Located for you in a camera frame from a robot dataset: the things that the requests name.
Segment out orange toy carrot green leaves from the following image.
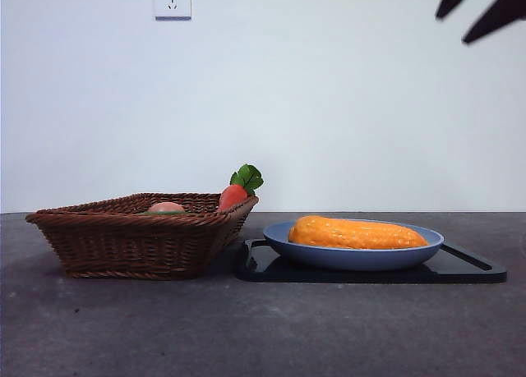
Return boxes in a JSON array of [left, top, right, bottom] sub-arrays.
[[216, 163, 265, 213]]

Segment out yellow toy corn cob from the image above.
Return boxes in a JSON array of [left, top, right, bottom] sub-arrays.
[[288, 214, 431, 251]]

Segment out brown wicker basket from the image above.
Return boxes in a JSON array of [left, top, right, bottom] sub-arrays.
[[25, 192, 260, 280]]

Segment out black rectangular tray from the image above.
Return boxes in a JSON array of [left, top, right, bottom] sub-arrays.
[[233, 237, 509, 284]]

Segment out white wall outlet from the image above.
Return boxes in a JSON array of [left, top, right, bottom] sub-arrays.
[[154, 0, 193, 22]]

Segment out tan egg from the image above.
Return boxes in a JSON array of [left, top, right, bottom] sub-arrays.
[[146, 201, 187, 214]]

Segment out blue round plate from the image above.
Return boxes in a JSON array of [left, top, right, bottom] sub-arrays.
[[261, 218, 445, 272]]

